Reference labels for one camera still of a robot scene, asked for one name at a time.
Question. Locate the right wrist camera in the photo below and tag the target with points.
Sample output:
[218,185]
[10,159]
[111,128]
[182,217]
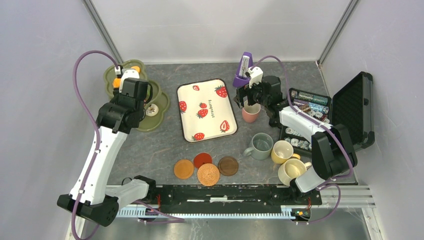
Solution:
[256,76]

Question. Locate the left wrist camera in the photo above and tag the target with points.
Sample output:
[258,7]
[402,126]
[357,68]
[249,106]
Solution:
[127,73]

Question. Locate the round orange biscuit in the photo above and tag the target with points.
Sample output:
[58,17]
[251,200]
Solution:
[136,69]

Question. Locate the purple metronome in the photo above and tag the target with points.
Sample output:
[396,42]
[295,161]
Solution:
[240,77]

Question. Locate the strawberry print serving tray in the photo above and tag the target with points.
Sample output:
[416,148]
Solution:
[206,111]

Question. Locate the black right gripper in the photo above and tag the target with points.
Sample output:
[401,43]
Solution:
[242,92]

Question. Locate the open black case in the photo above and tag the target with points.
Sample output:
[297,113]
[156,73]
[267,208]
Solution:
[351,106]

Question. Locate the green tiered dessert stand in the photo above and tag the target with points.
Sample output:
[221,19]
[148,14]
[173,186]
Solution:
[159,103]

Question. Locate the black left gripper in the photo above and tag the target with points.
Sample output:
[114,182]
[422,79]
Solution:
[116,97]

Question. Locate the dark brown round coaster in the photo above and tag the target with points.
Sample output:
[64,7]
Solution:
[228,166]

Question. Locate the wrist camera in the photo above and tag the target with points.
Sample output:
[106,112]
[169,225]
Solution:
[127,73]
[256,76]

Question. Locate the woven round coaster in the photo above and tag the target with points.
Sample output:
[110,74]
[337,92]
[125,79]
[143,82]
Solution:
[208,174]

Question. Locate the red round coaster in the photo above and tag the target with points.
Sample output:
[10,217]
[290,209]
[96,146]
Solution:
[201,159]

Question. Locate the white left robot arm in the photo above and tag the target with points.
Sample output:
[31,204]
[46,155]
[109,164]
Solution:
[89,198]

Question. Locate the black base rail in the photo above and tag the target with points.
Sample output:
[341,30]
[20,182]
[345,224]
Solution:
[228,198]

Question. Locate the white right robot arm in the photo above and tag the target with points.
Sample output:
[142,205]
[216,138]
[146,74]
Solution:
[332,151]

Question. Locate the light brown round coaster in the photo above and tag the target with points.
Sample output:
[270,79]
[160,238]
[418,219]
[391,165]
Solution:
[183,169]

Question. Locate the grey ceramic mug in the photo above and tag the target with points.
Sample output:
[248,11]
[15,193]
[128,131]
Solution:
[260,146]

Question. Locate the white chocolate drizzle donut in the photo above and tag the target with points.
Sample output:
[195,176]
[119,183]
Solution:
[152,110]

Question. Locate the pink ceramic mug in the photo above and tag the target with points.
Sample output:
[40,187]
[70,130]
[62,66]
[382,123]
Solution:
[250,112]

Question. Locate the yellow ceramic mug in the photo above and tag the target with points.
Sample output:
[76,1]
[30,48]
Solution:
[282,151]

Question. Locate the cream ceramic mug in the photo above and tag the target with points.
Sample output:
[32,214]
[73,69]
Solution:
[291,169]

